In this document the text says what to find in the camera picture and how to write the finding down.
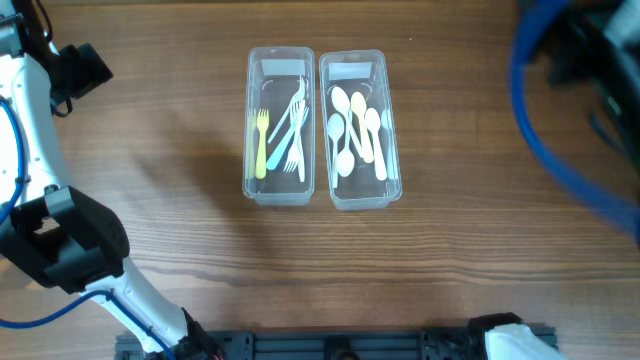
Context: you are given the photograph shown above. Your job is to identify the yellow plastic fork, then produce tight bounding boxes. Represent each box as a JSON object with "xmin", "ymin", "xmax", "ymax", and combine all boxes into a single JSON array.
[{"xmin": 255, "ymin": 109, "xmax": 270, "ymax": 179}]

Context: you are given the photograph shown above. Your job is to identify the translucent white plastic fork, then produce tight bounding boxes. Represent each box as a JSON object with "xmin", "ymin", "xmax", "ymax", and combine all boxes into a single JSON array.
[{"xmin": 283, "ymin": 102, "xmax": 305, "ymax": 173}]

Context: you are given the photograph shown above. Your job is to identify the white spoon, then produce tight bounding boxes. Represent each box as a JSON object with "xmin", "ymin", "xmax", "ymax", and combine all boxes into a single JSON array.
[
  {"xmin": 365, "ymin": 108, "xmax": 387, "ymax": 181},
  {"xmin": 331, "ymin": 86, "xmax": 362, "ymax": 155},
  {"xmin": 328, "ymin": 113, "xmax": 345, "ymax": 189}
]

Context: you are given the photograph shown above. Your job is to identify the yellow plastic spoon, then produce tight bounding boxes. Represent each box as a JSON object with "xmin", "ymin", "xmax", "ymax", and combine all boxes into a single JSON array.
[{"xmin": 350, "ymin": 92, "xmax": 374, "ymax": 163}]

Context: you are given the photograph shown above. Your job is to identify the white spoon bowl down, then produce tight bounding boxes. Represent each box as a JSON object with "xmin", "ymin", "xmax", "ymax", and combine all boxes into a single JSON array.
[{"xmin": 336, "ymin": 120, "xmax": 355, "ymax": 177}]

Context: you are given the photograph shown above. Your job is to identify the light blue plastic fork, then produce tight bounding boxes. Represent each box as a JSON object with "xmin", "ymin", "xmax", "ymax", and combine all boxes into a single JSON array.
[{"xmin": 266, "ymin": 106, "xmax": 309, "ymax": 172}]

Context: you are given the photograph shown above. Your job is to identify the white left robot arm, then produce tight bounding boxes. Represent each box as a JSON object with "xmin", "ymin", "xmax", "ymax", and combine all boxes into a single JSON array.
[{"xmin": 1, "ymin": 0, "xmax": 225, "ymax": 359}]

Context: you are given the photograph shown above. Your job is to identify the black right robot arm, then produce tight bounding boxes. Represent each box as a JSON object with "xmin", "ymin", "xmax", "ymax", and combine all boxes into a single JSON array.
[{"xmin": 509, "ymin": 0, "xmax": 639, "ymax": 237}]

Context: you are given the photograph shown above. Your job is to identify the left clear plastic container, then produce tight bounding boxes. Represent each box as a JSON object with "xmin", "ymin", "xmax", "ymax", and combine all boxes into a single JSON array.
[{"xmin": 242, "ymin": 46, "xmax": 315, "ymax": 206}]

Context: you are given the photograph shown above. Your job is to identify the clear plastic container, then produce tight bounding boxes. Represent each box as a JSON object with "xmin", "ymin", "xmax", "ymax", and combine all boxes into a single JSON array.
[
  {"xmin": 319, "ymin": 50, "xmax": 403, "ymax": 210},
  {"xmin": 242, "ymin": 46, "xmax": 315, "ymax": 206}
]

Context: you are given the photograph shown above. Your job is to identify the right clear plastic container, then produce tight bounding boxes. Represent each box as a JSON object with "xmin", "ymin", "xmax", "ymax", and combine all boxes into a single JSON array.
[{"xmin": 319, "ymin": 50, "xmax": 403, "ymax": 210}]

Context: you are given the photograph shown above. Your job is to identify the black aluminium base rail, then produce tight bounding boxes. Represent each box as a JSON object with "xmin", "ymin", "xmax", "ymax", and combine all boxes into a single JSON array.
[{"xmin": 113, "ymin": 327, "xmax": 559, "ymax": 360}]

